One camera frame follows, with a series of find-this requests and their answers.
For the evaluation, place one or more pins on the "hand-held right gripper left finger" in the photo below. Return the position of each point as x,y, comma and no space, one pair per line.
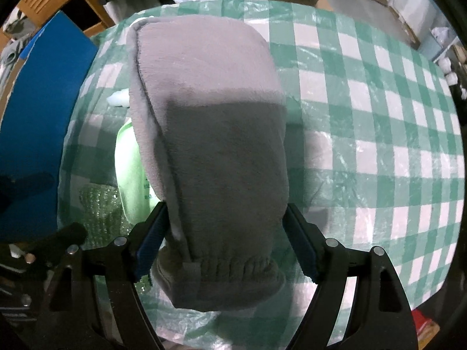
151,242

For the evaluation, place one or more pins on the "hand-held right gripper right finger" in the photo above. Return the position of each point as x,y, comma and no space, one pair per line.
301,244

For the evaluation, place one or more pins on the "grey fleece garment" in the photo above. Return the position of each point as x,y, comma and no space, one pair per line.
211,153

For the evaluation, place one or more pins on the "green bubble wrap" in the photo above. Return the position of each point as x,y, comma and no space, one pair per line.
96,207

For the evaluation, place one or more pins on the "light green sock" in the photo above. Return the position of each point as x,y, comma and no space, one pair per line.
129,175

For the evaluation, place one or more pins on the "green checked plastic tablecloth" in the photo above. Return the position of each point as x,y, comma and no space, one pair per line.
365,135

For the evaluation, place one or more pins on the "red packet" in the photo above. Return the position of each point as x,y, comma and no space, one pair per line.
425,322

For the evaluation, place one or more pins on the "light blue cloth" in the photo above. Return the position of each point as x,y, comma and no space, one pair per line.
118,99

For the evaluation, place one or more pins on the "blue board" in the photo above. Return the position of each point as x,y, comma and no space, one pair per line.
43,109

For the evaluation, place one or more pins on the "small white object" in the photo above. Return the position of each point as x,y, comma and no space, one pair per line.
463,93
451,78
445,65

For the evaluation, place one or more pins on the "grey clothing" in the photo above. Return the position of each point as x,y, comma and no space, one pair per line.
9,56

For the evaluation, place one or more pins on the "white shelf unit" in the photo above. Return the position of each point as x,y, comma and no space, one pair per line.
458,54

